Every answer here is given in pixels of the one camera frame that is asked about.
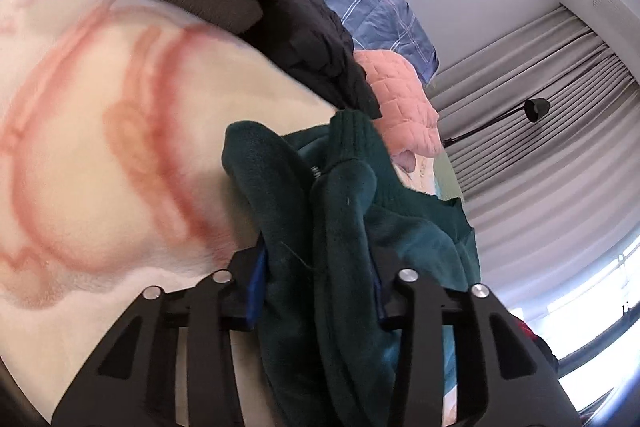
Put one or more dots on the black gooseneck lamp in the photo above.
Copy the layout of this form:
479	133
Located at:
537	108

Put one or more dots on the black jacket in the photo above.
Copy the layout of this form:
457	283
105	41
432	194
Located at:
310	42

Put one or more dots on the pale green sheet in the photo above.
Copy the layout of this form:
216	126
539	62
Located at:
447	177

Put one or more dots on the dark green sweater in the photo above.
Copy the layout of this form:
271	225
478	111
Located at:
340	247

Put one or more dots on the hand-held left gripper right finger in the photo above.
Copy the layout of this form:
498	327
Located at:
395	302

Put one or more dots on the window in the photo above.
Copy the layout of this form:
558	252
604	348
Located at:
595	322

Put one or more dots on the pink quilted jacket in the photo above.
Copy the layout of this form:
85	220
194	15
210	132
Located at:
400	102

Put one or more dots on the cream blanket with pink print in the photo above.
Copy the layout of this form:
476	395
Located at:
110	147

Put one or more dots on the red cloth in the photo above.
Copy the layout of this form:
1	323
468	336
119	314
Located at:
537	339

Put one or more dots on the grey pleated curtain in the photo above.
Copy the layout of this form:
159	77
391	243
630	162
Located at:
540	187

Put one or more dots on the white wall vent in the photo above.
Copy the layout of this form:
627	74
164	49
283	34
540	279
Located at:
607	2

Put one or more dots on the blue plaid duvet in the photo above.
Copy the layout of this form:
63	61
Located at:
380	12

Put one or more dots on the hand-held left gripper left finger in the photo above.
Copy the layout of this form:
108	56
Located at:
257	287

